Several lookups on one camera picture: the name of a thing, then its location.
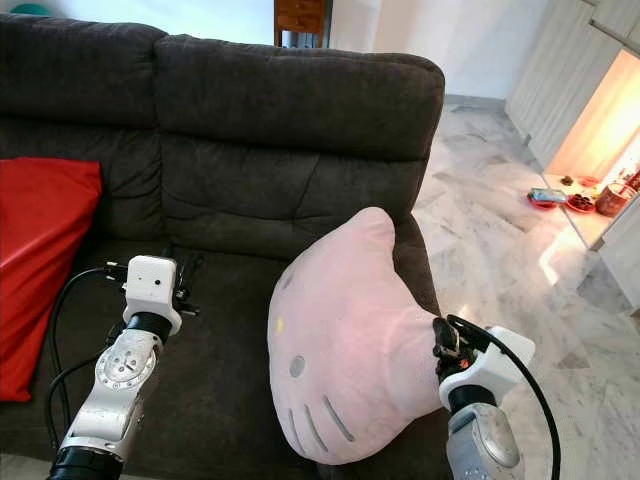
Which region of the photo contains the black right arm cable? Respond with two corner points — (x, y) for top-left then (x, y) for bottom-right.
(447, 314), (561, 480)

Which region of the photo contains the dark brown fabric sofa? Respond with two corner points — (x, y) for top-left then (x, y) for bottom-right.
(0, 13), (456, 480)

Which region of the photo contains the pink plush cat-face pillow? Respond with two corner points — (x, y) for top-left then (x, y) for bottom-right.
(267, 207), (461, 465)

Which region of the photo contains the tall white panelled cabinet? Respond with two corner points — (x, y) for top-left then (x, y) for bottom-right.
(505, 0), (640, 171)

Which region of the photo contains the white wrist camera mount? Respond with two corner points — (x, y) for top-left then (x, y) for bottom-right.
(123, 256), (183, 336)
(438, 325), (537, 411)

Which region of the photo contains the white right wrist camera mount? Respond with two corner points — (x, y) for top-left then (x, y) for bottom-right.
(438, 325), (537, 411)

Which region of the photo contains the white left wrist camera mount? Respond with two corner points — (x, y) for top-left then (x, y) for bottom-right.
(123, 256), (183, 336)

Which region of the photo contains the red rectangular pillow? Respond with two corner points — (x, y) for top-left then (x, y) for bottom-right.
(0, 157), (104, 403)

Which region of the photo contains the brown wooden drawer cabinet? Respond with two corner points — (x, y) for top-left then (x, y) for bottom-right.
(273, 0), (331, 49)

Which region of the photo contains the white cabinet with wooden side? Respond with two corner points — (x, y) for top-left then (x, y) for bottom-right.
(600, 195), (640, 311)

